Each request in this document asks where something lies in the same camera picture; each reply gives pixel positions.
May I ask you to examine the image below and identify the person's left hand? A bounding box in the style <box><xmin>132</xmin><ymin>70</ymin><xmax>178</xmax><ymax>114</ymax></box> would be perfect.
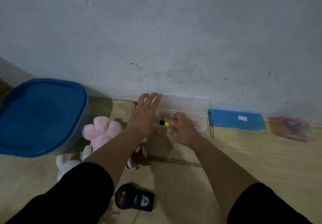
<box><xmin>127</xmin><ymin>92</ymin><xmax>163</xmax><ymax>138</ymax></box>

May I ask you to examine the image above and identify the person's right hand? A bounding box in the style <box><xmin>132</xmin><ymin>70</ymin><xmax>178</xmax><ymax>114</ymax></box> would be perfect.
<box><xmin>160</xmin><ymin>112</ymin><xmax>202</xmax><ymax>149</ymax></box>

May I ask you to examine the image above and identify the clear plastic box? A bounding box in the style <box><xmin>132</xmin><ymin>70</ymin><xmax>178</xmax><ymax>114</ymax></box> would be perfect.
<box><xmin>151</xmin><ymin>93</ymin><xmax>211</xmax><ymax>133</ymax></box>

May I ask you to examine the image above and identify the blue plastic box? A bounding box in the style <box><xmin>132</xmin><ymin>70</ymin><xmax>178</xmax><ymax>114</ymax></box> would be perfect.
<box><xmin>208</xmin><ymin>108</ymin><xmax>267</xmax><ymax>131</ymax></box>

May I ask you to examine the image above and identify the pink plush toy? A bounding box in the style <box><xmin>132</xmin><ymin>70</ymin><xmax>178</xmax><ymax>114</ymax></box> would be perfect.
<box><xmin>82</xmin><ymin>116</ymin><xmax>124</xmax><ymax>152</ymax></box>

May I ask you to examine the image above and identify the black remote controller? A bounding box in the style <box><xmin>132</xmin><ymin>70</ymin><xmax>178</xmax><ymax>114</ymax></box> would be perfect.
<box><xmin>114</xmin><ymin>183</ymin><xmax>155</xmax><ymax>212</ymax></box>

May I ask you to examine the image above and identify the white plush rabbit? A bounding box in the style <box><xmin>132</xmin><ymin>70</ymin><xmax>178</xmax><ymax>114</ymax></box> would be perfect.
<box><xmin>56</xmin><ymin>145</ymin><xmax>93</xmax><ymax>181</ymax></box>

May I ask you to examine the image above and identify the pink plastic box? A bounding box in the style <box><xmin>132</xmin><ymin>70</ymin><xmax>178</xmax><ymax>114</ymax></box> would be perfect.
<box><xmin>273</xmin><ymin>116</ymin><xmax>315</xmax><ymax>143</ymax></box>

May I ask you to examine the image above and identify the grey bin with blue lid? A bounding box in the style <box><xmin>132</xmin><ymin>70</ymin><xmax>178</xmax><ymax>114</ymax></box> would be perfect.
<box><xmin>0</xmin><ymin>78</ymin><xmax>92</xmax><ymax>158</ymax></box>

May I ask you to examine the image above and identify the person's left forearm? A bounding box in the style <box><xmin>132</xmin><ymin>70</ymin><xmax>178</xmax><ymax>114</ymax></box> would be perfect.
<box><xmin>82</xmin><ymin>125</ymin><xmax>157</xmax><ymax>189</ymax></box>

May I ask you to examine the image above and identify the person's right forearm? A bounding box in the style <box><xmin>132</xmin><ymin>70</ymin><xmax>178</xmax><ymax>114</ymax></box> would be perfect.
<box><xmin>192</xmin><ymin>137</ymin><xmax>261</xmax><ymax>217</ymax></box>

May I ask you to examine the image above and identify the brown striped plush toy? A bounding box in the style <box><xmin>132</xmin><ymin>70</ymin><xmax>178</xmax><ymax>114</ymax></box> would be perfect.
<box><xmin>125</xmin><ymin>138</ymin><xmax>153</xmax><ymax>171</ymax></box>

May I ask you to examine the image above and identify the person's black right sleeve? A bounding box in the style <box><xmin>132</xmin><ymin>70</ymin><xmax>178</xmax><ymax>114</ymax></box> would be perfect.
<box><xmin>227</xmin><ymin>182</ymin><xmax>314</xmax><ymax>224</ymax></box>

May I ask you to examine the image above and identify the person's black sleeve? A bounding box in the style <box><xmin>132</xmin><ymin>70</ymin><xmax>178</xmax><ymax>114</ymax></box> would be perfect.
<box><xmin>227</xmin><ymin>182</ymin><xmax>314</xmax><ymax>224</ymax></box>
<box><xmin>5</xmin><ymin>162</ymin><xmax>115</xmax><ymax>224</ymax></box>

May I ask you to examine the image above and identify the person's black left sleeve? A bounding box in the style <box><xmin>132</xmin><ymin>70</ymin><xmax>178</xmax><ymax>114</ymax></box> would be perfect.
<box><xmin>5</xmin><ymin>162</ymin><xmax>115</xmax><ymax>224</ymax></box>

